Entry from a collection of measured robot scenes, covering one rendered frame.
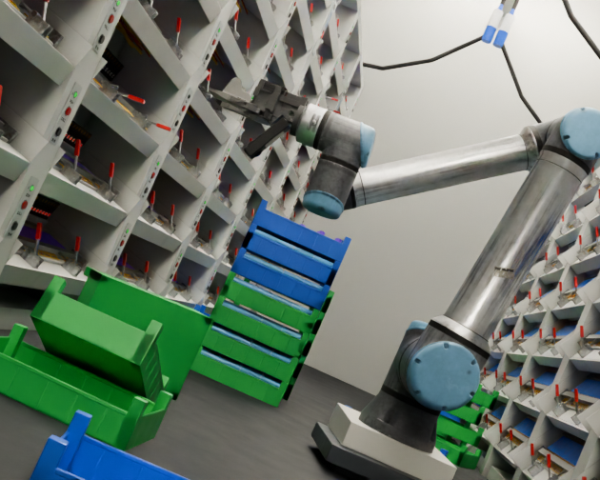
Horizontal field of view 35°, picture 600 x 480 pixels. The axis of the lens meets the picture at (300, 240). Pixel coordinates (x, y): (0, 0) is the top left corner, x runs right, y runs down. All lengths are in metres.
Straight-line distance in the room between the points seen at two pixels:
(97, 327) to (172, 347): 0.57
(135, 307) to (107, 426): 0.62
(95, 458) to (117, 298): 0.87
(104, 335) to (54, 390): 0.13
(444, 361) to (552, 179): 0.46
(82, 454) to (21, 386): 0.33
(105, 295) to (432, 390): 0.71
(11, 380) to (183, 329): 0.69
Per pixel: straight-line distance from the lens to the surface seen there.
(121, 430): 1.47
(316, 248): 2.91
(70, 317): 1.59
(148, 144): 2.41
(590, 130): 2.15
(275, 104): 2.11
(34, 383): 1.51
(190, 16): 2.56
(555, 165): 2.14
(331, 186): 2.06
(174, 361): 2.15
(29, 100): 1.84
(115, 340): 1.57
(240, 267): 2.90
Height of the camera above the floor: 0.30
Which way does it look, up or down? 4 degrees up
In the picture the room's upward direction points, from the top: 24 degrees clockwise
